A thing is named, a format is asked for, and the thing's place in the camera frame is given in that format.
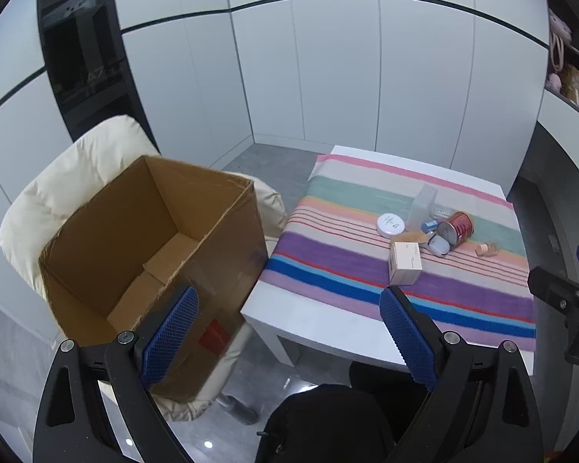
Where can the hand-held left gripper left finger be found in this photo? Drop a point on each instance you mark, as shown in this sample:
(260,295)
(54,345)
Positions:
(171,333)

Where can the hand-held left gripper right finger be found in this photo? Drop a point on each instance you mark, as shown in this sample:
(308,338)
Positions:
(405,337)

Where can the brown cardboard box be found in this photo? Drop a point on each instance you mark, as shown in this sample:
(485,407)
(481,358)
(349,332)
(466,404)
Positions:
(125,231)

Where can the blue bottle with purple cap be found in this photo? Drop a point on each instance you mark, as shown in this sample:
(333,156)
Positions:
(429,225)

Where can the translucent plastic box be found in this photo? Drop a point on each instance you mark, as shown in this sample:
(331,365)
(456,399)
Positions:
(422,207)

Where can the small white carton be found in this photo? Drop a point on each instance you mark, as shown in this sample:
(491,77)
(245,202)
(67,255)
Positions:
(405,263)

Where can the small beige cork item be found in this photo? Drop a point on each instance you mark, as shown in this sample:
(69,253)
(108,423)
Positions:
(485,250)

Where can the white table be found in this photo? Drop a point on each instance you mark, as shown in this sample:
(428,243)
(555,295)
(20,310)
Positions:
(318,333)

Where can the grey-blue compact case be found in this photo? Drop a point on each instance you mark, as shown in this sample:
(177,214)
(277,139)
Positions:
(438,246)

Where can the beige wooden item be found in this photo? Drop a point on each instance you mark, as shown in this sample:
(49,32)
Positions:
(412,237)

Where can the striped colourful cloth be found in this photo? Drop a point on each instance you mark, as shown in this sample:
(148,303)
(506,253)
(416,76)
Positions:
(342,251)

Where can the white round compact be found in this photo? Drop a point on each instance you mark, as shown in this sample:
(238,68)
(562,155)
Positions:
(391,225)

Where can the red metal can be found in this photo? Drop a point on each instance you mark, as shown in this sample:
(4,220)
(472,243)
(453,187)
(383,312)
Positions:
(458,229)

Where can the clear oval labelled case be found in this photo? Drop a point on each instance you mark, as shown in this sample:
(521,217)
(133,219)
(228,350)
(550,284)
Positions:
(441,211)

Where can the cream padded chair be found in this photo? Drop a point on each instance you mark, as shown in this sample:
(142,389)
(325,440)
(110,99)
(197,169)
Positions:
(77,164)

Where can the pink handbag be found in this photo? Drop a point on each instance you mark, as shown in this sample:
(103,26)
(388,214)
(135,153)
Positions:
(558,38)

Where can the black glass cabinet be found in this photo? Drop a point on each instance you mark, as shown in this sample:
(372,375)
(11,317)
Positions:
(87,58)

